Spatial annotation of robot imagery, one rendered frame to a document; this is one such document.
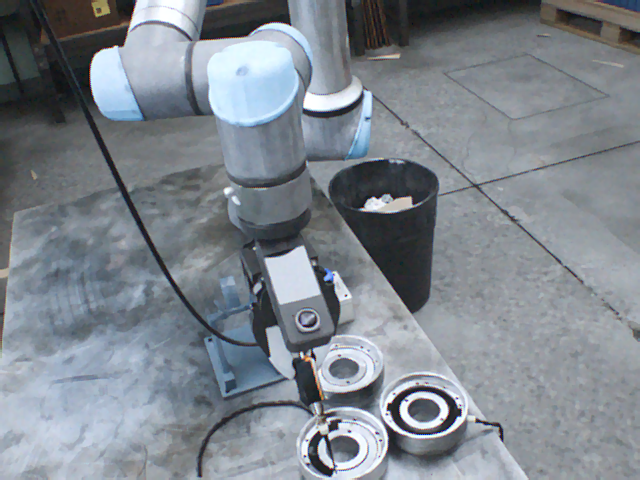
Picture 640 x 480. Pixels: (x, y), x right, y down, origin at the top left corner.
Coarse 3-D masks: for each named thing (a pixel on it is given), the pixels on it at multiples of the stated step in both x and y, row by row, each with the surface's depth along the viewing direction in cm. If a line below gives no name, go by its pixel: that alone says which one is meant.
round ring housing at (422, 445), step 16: (400, 384) 86; (416, 384) 86; (432, 384) 86; (448, 384) 85; (384, 400) 84; (416, 400) 84; (432, 400) 84; (464, 400) 82; (384, 416) 81; (464, 416) 80; (400, 432) 79; (448, 432) 78; (464, 432) 81; (400, 448) 82; (416, 448) 79; (432, 448) 79; (448, 448) 81
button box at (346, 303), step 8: (336, 280) 103; (336, 288) 102; (344, 288) 101; (344, 296) 100; (344, 304) 100; (352, 304) 100; (344, 312) 100; (352, 312) 101; (344, 320) 101; (352, 320) 102
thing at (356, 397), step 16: (336, 336) 93; (352, 336) 93; (368, 352) 92; (336, 368) 92; (352, 368) 92; (384, 368) 89; (336, 384) 88; (368, 384) 86; (336, 400) 86; (352, 400) 86; (368, 400) 88
